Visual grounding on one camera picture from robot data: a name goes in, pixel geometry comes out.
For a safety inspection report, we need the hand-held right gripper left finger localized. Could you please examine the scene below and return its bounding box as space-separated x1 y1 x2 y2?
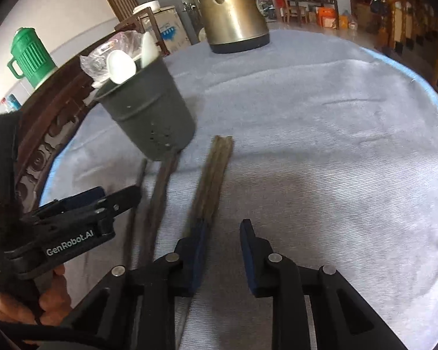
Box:
60 218 208 350

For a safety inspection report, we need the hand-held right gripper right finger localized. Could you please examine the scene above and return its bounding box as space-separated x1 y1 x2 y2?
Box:
240 219 409 350

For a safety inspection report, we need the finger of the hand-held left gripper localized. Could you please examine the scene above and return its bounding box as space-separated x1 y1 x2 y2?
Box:
40 186 107 220
36 185 144 238

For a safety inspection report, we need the dark wooden chopstick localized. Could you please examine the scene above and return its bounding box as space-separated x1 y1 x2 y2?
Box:
188 135 227 227
195 136 235 227
139 153 176 263
144 151 181 263
122 158 148 267

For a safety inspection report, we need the grey perforated utensil holder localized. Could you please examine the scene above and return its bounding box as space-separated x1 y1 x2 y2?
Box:
94 56 197 162

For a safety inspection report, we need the person's left hand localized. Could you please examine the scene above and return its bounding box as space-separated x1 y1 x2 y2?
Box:
0 264 69 327

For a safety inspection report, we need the carved wooden side table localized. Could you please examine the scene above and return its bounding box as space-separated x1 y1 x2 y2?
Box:
0 33 132 212

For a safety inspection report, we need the grey towel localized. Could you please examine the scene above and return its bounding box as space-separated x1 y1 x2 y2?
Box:
40 29 438 350

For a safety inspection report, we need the clear water bottle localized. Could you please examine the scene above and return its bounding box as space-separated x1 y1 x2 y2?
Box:
2 94 23 114

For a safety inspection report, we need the clear plastic bag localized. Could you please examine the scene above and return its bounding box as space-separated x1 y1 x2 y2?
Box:
80 31 143 81

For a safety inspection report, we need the green thermos flask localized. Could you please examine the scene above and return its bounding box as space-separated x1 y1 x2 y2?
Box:
7 27 58 88

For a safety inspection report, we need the brass electric kettle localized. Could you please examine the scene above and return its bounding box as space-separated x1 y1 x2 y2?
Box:
199 0 270 54

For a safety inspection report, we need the light blue table cover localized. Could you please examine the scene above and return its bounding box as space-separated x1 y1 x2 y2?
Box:
39 45 438 208

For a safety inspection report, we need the orange box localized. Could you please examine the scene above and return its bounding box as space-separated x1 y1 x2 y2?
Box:
317 7 339 29

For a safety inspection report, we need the clear water jug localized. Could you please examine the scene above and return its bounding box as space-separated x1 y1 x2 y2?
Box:
339 10 358 30

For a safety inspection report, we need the dark wooden dining table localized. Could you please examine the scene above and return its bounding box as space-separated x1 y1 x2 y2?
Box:
285 0 340 26

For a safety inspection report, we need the wooden stair railing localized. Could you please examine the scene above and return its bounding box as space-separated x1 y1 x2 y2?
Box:
350 0 438 92

